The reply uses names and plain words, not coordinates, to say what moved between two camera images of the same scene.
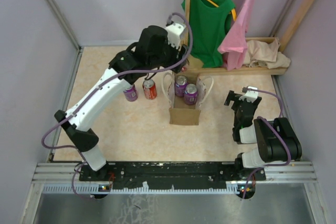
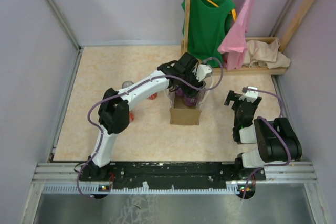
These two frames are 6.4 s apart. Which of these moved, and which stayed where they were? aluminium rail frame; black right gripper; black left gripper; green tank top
Moved: black left gripper
Stayed: green tank top; aluminium rail frame; black right gripper
